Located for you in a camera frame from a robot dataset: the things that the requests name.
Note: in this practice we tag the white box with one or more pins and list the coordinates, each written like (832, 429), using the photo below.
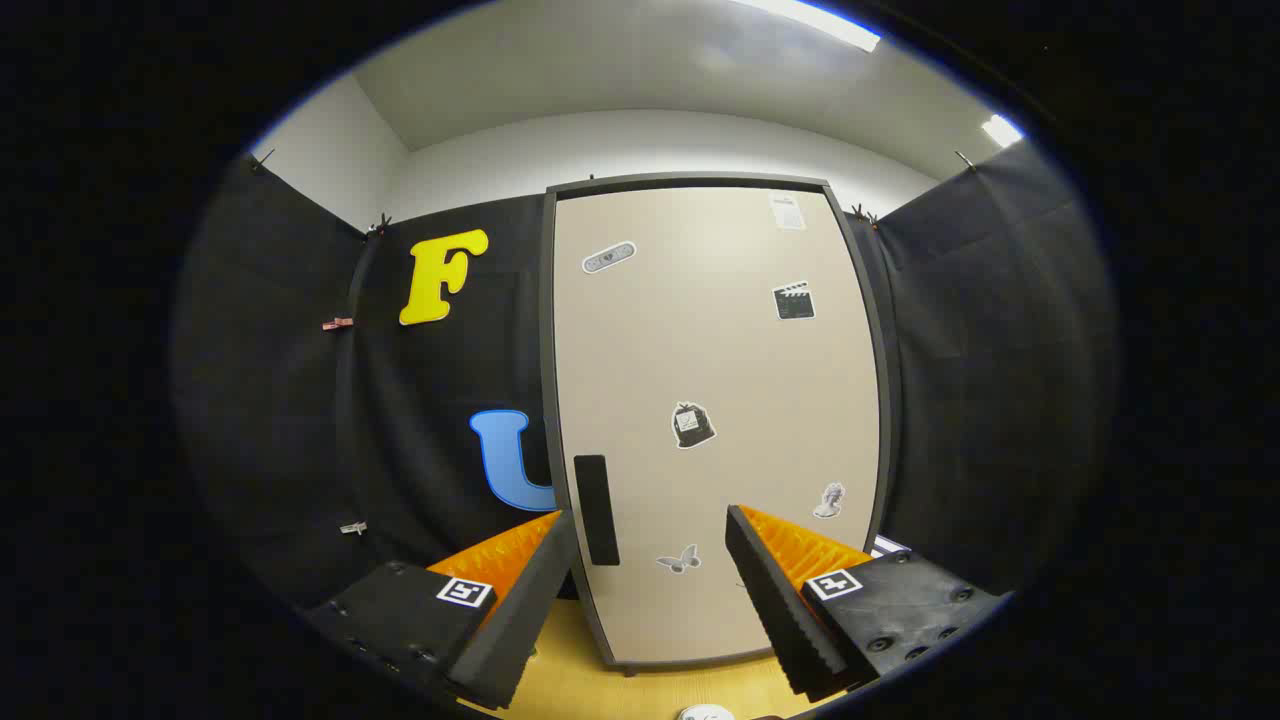
(887, 546)

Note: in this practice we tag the black backdrop cloth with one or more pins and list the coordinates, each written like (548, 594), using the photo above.
(280, 400)

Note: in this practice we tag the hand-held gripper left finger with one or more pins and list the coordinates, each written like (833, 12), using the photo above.
(530, 600)

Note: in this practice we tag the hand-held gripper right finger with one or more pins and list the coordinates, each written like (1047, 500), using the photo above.
(775, 600)

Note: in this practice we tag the beige shoe cabinet door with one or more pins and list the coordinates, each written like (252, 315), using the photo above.
(700, 350)

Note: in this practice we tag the ceiling light panel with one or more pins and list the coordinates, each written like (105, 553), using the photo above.
(1002, 131)
(810, 22)

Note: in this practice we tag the pink clothespin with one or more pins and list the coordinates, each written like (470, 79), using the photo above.
(338, 323)

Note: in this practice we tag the grey shoe cabinet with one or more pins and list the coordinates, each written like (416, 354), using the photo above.
(547, 300)

